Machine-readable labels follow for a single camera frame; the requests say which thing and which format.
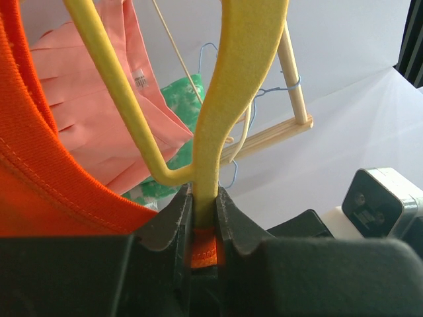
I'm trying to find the orange t-shirt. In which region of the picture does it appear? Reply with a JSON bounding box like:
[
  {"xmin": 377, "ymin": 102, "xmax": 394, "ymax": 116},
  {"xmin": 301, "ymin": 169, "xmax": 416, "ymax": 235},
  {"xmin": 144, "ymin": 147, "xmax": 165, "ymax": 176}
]
[{"xmin": 0, "ymin": 0, "xmax": 227, "ymax": 270}]

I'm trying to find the green white hanging cloth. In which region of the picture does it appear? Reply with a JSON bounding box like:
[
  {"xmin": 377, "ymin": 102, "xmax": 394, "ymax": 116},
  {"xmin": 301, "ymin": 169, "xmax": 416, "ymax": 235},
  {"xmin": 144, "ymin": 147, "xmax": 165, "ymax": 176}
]
[{"xmin": 122, "ymin": 73, "xmax": 205, "ymax": 205}]

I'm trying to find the cream wooden hanger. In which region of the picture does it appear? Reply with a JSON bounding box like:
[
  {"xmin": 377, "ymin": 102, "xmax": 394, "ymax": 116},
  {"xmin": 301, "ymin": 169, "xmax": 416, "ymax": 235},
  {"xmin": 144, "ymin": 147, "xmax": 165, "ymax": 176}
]
[{"xmin": 151, "ymin": 0, "xmax": 252, "ymax": 164}]

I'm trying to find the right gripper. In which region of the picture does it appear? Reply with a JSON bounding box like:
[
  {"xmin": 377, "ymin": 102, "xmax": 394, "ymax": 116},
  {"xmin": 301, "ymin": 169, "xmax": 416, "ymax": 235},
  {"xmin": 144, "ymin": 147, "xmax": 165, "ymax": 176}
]
[{"xmin": 266, "ymin": 209, "xmax": 334, "ymax": 238}]

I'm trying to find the salmon pink pleated garment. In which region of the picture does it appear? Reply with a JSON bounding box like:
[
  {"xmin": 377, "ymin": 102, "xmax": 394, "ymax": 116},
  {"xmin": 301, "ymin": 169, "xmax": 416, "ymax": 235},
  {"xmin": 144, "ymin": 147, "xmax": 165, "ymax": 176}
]
[{"xmin": 30, "ymin": 1, "xmax": 180, "ymax": 194}]

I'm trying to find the wooden rack with tray base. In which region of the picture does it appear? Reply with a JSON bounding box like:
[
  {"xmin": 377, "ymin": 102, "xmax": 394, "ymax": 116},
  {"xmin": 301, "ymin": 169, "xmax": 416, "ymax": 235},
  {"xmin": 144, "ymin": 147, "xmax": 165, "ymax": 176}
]
[{"xmin": 220, "ymin": 25, "xmax": 313, "ymax": 166}]

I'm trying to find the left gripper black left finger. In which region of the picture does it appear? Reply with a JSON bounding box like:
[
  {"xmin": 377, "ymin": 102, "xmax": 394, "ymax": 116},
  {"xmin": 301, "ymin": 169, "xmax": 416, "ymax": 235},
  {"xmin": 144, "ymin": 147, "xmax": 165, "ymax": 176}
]
[{"xmin": 1, "ymin": 185, "xmax": 193, "ymax": 316}]

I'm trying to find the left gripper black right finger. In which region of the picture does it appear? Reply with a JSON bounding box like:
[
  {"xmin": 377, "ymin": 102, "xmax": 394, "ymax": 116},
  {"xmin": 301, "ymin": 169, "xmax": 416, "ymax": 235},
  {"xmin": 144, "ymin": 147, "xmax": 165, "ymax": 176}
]
[{"xmin": 215, "ymin": 189, "xmax": 422, "ymax": 316}]

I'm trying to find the yellow plastic hanger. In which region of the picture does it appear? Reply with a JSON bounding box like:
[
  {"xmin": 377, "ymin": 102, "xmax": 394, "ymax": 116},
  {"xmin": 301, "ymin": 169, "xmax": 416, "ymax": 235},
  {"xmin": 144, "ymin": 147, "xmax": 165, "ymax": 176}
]
[{"xmin": 65, "ymin": 1, "xmax": 289, "ymax": 229}]

